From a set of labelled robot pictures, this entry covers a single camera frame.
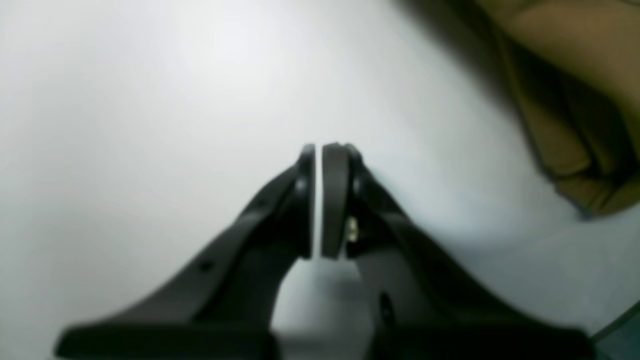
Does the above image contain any brown T-shirt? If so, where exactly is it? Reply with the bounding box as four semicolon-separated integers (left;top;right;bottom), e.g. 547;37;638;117
476;0;640;215

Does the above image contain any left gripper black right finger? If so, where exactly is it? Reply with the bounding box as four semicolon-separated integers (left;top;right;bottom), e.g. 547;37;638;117
321;143;595;360

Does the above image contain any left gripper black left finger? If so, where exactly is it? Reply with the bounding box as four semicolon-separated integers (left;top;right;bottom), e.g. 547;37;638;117
55;144;316;360

